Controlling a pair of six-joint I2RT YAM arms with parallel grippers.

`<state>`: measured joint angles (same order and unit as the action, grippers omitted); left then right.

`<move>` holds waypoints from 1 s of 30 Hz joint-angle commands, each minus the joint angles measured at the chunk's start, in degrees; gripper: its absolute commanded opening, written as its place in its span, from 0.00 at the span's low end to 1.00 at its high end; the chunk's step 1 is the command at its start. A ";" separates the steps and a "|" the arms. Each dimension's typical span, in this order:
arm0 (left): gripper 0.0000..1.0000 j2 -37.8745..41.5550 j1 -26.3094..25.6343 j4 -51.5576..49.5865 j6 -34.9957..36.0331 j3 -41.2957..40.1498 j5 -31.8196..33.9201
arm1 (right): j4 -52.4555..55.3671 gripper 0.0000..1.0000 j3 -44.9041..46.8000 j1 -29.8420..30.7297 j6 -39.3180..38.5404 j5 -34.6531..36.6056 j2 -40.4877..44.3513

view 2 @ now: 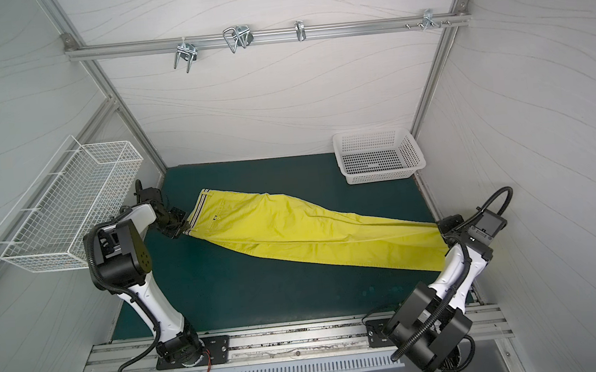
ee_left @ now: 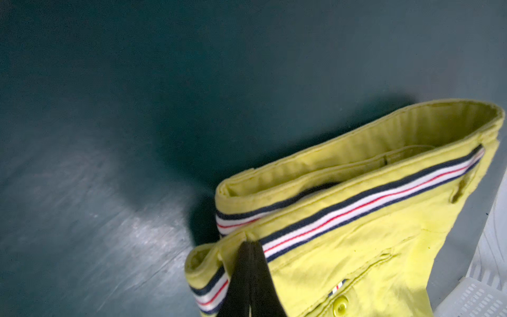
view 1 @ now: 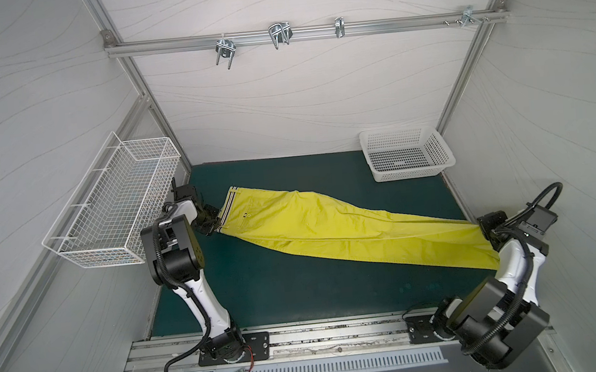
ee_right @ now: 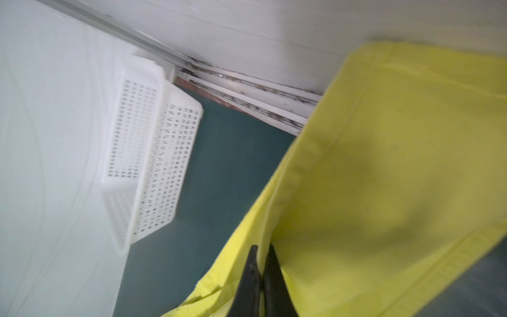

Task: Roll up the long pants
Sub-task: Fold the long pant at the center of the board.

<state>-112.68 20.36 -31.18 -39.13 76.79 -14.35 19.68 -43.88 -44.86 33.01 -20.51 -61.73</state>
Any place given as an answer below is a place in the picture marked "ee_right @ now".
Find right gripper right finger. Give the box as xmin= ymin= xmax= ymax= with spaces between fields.
xmin=264 ymin=245 xmax=298 ymax=317

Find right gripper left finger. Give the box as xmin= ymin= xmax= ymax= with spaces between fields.
xmin=227 ymin=245 xmax=261 ymax=317

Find yellow long pants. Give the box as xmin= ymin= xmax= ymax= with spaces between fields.
xmin=170 ymin=42 xmax=506 ymax=316

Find green table mat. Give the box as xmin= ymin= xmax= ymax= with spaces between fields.
xmin=112 ymin=85 xmax=507 ymax=317

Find white plastic perforated basket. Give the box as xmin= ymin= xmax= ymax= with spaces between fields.
xmin=101 ymin=56 xmax=204 ymax=256

